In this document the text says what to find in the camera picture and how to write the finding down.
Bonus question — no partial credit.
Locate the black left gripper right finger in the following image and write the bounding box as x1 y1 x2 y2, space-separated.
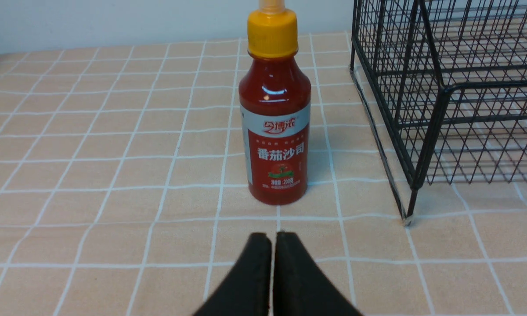
273 231 362 316

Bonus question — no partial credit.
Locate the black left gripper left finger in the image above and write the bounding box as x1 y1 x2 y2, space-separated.
194 233 272 316

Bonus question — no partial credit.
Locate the red ketchup bottle yellow cap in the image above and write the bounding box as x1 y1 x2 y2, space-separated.
238 0 311 205

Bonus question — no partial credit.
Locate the beige checkered tablecloth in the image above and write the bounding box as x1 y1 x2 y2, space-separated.
0 32 527 316

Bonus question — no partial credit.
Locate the black wire mesh rack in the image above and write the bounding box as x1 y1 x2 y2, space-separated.
350 0 527 226

